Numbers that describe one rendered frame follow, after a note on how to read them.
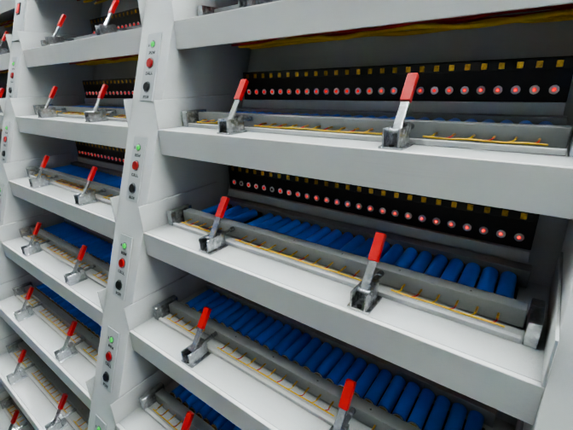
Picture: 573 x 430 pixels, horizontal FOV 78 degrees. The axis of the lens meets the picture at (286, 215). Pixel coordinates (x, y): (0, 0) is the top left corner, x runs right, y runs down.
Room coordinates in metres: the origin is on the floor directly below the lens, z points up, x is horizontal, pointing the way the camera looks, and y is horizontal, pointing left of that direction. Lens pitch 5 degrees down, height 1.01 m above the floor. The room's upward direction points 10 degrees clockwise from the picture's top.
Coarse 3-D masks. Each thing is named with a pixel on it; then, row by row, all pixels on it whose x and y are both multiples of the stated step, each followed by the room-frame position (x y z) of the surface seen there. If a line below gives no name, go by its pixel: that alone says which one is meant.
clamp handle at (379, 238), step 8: (376, 232) 0.42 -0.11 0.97; (376, 240) 0.42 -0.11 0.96; (384, 240) 0.42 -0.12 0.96; (376, 248) 0.42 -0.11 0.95; (368, 256) 0.42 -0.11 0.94; (376, 256) 0.41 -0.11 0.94; (368, 264) 0.42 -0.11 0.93; (376, 264) 0.41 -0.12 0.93; (368, 272) 0.41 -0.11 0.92; (368, 280) 0.41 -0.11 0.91; (368, 288) 0.41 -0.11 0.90
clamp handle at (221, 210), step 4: (224, 196) 0.57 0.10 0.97; (220, 200) 0.57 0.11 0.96; (224, 200) 0.57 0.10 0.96; (228, 200) 0.57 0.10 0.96; (220, 204) 0.57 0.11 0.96; (224, 204) 0.57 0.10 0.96; (220, 208) 0.57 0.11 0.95; (224, 208) 0.57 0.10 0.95; (216, 212) 0.57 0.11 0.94; (220, 212) 0.56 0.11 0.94; (224, 212) 0.57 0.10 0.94; (216, 216) 0.57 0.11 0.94; (220, 216) 0.56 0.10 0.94; (216, 220) 0.57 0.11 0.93; (220, 220) 0.57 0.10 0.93; (216, 224) 0.56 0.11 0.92; (212, 228) 0.56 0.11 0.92; (216, 228) 0.56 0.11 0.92; (212, 232) 0.56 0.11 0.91; (212, 236) 0.56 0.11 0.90
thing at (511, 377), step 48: (192, 192) 0.71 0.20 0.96; (240, 192) 0.74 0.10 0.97; (144, 240) 0.64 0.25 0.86; (192, 240) 0.60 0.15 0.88; (240, 240) 0.60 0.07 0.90; (432, 240) 0.52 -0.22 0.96; (480, 240) 0.48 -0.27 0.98; (240, 288) 0.51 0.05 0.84; (288, 288) 0.45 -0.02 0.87; (336, 288) 0.45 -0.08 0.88; (384, 288) 0.44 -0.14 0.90; (528, 288) 0.44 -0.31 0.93; (336, 336) 0.42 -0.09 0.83; (384, 336) 0.38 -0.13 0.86; (432, 336) 0.36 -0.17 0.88; (480, 336) 0.36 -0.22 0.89; (528, 336) 0.34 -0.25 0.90; (480, 384) 0.33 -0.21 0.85; (528, 384) 0.30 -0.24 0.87
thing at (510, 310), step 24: (192, 216) 0.66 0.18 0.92; (264, 240) 0.56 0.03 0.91; (288, 240) 0.54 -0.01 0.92; (312, 264) 0.49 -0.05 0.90; (336, 264) 0.49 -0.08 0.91; (360, 264) 0.46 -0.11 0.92; (384, 264) 0.46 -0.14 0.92; (408, 288) 0.43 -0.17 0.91; (432, 288) 0.41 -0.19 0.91; (456, 288) 0.40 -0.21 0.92; (480, 312) 0.39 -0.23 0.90; (504, 312) 0.37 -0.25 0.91
